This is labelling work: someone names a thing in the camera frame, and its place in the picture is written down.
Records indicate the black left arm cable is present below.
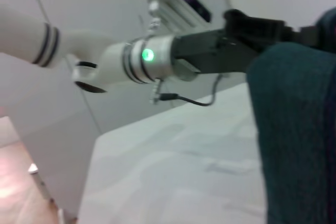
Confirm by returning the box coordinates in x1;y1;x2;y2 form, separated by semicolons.
149;73;224;108

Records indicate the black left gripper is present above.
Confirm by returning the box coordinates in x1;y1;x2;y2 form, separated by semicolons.
170;8;320;76

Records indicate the dark teal fabric lunch bag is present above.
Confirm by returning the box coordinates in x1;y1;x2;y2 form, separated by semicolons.
246;7;336;224

